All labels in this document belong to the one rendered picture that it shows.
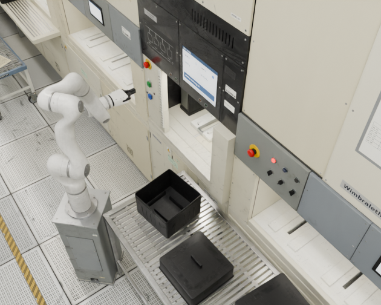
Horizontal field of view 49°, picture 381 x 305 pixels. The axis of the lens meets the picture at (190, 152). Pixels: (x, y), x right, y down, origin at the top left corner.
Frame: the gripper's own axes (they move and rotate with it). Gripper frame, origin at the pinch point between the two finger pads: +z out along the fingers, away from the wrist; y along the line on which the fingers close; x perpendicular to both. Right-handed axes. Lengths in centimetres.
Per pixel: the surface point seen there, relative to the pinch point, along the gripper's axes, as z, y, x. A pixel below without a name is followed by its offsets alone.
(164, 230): -28, 75, -37
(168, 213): -17, 63, -43
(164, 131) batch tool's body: 13.4, 14.0, -31.5
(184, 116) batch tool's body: 33.7, 7.8, -33.2
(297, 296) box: -4, 149, -19
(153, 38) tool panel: 12.4, 8.8, 37.5
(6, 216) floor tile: -98, -56, -120
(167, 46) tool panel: 12.4, 22.8, 39.8
